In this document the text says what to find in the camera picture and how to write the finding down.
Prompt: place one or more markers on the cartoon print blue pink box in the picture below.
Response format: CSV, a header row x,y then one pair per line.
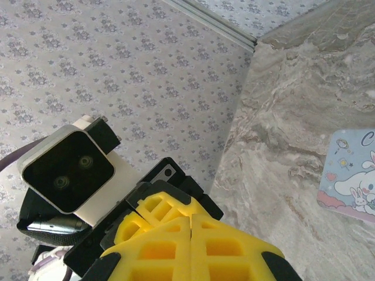
x,y
345,175

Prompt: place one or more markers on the aluminium corner post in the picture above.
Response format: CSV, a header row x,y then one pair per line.
x,y
222,26

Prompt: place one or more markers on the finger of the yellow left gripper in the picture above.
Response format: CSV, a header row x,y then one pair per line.
x,y
124,234
175,205

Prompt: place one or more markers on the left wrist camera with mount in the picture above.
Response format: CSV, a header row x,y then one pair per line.
x,y
67,172

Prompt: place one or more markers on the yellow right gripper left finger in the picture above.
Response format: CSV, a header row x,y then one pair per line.
x,y
181,257

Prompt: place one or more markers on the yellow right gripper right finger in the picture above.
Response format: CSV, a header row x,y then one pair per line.
x,y
199,263

